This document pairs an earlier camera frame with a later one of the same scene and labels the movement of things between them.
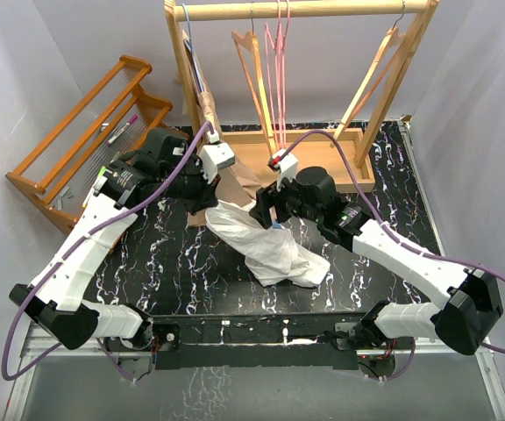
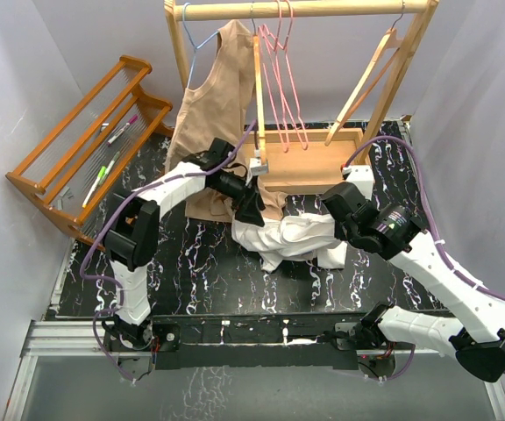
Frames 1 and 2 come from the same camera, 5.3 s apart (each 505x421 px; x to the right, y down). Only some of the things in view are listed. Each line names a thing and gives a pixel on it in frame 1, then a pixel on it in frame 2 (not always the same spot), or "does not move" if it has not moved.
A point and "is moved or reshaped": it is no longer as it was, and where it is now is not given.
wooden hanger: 250,59 is moved or reshaped
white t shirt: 273,255 is moved or reshaped
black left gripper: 206,196 -> 249,203
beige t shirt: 238,182 is moved or reshaped
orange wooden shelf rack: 99,136 does not move
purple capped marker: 131,121 does not move
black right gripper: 265,197 -> 338,232
